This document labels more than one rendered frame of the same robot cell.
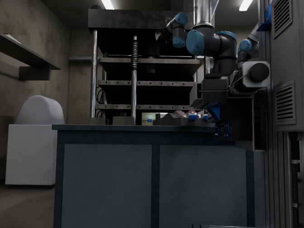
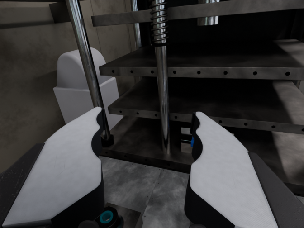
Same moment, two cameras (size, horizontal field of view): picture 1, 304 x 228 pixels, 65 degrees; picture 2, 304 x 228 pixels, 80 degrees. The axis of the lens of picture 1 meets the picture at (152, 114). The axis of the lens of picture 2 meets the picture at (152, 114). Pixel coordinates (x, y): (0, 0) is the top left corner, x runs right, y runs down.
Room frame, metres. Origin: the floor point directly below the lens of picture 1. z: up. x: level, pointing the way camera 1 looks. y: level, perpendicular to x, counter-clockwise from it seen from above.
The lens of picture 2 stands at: (1.58, -0.10, 1.51)
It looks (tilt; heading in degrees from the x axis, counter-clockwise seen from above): 28 degrees down; 24
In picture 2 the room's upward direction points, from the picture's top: 6 degrees counter-clockwise
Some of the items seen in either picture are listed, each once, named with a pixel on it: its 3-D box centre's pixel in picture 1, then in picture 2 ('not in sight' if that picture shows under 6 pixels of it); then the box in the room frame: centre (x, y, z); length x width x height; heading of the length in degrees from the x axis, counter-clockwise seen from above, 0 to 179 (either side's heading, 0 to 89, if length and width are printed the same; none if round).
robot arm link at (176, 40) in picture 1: (181, 38); not in sight; (1.41, -0.17, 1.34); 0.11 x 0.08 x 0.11; 111
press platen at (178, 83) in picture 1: (149, 89); (206, 55); (2.80, 0.03, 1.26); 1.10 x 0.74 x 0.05; 91
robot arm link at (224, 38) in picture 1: (223, 46); not in sight; (1.20, -0.37, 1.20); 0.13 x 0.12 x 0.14; 111
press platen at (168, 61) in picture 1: (150, 69); (209, 10); (2.81, 0.03, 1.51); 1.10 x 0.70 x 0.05; 91
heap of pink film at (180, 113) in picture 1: (183, 113); not in sight; (1.79, -0.24, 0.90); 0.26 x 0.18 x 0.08; 18
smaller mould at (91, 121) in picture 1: (99, 122); not in sight; (1.87, 0.42, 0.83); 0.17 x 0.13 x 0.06; 1
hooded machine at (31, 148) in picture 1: (39, 140); (88, 97); (3.36, 1.59, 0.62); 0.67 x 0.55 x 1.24; 86
